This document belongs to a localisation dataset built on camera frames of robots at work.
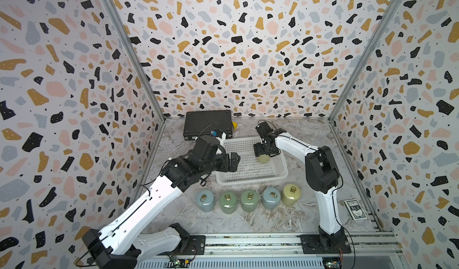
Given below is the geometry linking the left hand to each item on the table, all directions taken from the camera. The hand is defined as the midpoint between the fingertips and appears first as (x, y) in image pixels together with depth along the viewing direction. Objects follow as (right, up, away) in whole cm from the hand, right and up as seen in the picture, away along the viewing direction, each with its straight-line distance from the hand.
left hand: (232, 156), depth 70 cm
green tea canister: (-2, -21, +8) cm, 22 cm away
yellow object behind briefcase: (-1, +15, +46) cm, 49 cm away
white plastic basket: (+8, -11, +28) cm, 31 cm away
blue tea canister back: (-12, -20, +8) cm, 25 cm away
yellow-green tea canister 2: (+26, -18, +10) cm, 33 cm away
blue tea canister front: (+17, -19, +9) cm, 27 cm away
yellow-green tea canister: (+16, -5, +27) cm, 32 cm away
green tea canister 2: (+7, -20, +8) cm, 23 cm away
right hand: (+15, -1, +31) cm, 34 cm away
